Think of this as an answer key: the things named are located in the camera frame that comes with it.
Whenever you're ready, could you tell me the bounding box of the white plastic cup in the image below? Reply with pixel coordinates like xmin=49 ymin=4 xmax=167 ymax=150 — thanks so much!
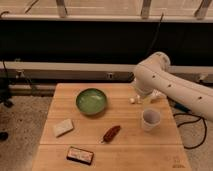
xmin=141 ymin=108 xmax=161 ymax=131

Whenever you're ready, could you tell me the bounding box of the black hanging cable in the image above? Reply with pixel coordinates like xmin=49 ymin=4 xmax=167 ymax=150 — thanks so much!
xmin=143 ymin=12 xmax=165 ymax=61

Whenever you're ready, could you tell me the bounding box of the wooden table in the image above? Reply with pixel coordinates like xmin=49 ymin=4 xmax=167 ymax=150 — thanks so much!
xmin=32 ymin=83 xmax=191 ymax=171

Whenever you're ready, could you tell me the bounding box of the white sponge block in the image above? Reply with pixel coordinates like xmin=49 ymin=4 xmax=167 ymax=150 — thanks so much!
xmin=53 ymin=119 xmax=74 ymax=137

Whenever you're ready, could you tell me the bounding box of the black floor cable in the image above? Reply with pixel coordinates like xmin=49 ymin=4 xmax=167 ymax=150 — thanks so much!
xmin=173 ymin=111 xmax=208 ymax=150

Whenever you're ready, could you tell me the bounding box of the green ceramic bowl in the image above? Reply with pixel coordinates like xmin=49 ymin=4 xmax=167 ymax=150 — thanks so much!
xmin=76 ymin=88 xmax=107 ymax=116

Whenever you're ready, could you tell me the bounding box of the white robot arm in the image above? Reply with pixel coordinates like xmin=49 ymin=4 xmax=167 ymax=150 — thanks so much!
xmin=132 ymin=52 xmax=213 ymax=122

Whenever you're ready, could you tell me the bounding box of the black chair base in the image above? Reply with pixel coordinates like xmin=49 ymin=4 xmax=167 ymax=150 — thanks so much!
xmin=0 ymin=61 xmax=15 ymax=142

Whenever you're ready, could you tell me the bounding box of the reddish brown sausage toy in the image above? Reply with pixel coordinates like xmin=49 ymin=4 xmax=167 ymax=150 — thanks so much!
xmin=102 ymin=125 xmax=121 ymax=143

